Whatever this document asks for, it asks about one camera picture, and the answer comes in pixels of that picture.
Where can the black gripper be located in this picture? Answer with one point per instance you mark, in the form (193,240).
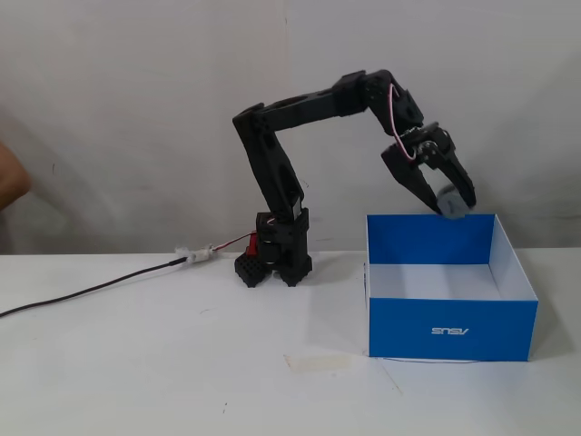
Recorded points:
(441,146)

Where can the gray hollow cube block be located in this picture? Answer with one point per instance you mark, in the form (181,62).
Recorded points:
(451,206)

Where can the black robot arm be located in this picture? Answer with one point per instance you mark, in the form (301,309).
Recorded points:
(272,172)

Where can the blue cardboard box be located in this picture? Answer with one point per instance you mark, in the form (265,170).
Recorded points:
(449,324)

